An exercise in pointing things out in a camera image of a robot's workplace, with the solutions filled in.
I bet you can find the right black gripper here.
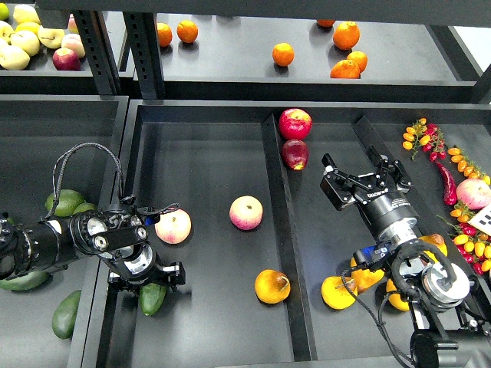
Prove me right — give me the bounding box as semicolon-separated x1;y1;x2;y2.
321;145;417;238

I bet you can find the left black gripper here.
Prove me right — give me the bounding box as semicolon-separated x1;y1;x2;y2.
107;261;186;294

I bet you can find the dark green avocado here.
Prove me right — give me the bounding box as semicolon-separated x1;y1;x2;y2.
139;283;167;316

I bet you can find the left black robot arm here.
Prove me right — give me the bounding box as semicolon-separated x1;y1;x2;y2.
1;156;186;290

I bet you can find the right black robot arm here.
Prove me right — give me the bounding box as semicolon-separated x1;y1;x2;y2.
321;146;490;367

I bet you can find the yellow pear behind gripper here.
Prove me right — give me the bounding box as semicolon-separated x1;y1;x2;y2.
348;269;384;294

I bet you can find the light green avocado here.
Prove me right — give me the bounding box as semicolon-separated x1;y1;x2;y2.
54;189;85;217
73;202;97;215

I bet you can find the dark avocado bottom left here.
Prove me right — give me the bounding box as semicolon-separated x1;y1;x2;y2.
51;290;81;340

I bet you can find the yellow pear with brown top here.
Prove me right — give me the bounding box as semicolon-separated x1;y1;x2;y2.
385;279;410;311

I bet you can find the green avocado lower left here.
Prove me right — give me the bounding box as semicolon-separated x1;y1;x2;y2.
1;271;50;291

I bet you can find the pink apple left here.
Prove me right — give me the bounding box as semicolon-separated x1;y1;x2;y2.
155;209;192;245

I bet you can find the pink apple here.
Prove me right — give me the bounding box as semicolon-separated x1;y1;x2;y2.
229;195;263;231
155;209;192;245

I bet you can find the orange red tomato bunch upper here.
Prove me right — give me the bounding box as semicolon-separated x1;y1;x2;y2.
402;117;447;162

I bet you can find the dark red apple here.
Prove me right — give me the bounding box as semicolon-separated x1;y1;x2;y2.
281;140;309;171

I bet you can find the red chili pepper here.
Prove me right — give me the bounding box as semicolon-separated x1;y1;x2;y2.
435;162;457;205

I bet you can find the bright red apple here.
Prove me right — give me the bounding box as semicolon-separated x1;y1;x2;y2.
278;108;312;140

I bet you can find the black large divided tray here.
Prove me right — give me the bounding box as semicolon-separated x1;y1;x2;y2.
101;102;490;367

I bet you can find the pink apple centre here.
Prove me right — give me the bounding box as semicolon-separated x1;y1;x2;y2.
229;195;263;231

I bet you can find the orange tomato vine middle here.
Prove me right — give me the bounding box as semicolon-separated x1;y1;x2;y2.
447;146;490;186

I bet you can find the pink peach right bin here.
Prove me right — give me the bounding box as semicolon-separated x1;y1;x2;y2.
456;179;490;210

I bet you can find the orange front right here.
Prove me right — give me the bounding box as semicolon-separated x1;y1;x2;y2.
330;59;361;79

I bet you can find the orange right small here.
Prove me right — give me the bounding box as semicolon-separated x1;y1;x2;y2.
347;51;368;73

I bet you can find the white marker card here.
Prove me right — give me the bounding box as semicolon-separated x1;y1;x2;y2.
468;204;491;235

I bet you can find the cherry tomato bunch lower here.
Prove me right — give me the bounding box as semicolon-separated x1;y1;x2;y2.
440;201;490;276

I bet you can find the large orange top right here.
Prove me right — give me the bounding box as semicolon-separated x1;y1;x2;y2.
333;21;361;51

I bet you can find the orange centre shelf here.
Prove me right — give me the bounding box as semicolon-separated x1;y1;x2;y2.
272;42;295;67

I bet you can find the orange partly hidden top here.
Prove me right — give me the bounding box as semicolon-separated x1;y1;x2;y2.
316;19;335;28

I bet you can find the black left tray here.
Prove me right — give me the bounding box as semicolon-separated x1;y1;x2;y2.
1;95;129;367

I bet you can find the red apple on shelf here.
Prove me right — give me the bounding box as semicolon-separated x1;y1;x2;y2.
52;48;81;71

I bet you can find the orange left edge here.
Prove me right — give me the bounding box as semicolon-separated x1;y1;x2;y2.
157;22;173;48

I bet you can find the pink peach on shelf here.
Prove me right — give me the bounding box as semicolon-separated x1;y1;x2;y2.
61;34;86;59

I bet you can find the pale yellow apple right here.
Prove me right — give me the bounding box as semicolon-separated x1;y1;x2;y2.
38;25;65;50

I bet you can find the pale yellow apple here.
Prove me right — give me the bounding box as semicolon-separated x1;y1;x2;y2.
38;25;65;50
10;31;41;57

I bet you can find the pale yellow apple middle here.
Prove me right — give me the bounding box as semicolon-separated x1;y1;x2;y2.
10;31;41;57

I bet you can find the yellow lemon on shelf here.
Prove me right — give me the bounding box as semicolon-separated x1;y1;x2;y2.
15;21;40;35

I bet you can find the black shelf upright post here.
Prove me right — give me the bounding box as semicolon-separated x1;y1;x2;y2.
123;11;166;100

